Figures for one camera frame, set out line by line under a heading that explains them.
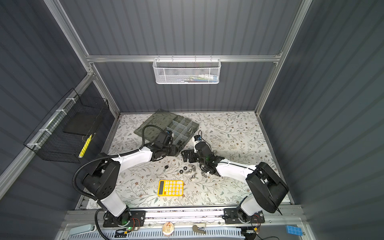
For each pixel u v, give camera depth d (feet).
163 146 2.38
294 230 2.27
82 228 2.28
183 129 3.42
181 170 2.93
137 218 2.38
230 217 2.38
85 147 2.24
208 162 2.18
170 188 2.70
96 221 2.23
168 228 2.32
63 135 2.36
